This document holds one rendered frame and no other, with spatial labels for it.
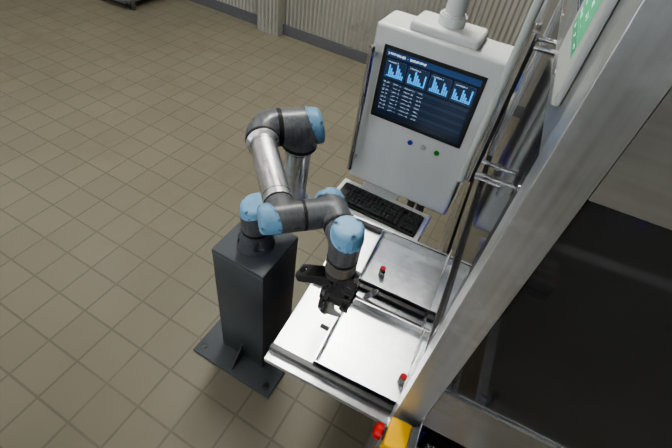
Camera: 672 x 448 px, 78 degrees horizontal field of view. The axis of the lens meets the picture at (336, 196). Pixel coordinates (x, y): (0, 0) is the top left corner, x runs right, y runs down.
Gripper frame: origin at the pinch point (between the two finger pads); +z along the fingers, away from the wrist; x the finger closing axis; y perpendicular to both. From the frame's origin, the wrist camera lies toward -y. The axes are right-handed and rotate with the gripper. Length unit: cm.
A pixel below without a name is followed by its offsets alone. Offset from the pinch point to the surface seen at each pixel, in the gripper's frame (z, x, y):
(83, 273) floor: 110, 18, -150
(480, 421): -7.3, -12.5, 43.9
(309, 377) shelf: 21.6, -9.7, 2.5
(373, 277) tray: 21.4, 33.2, 6.3
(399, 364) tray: 21.4, 6.8, 25.3
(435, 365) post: -20.3, -12.6, 29.6
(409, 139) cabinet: -3, 89, -4
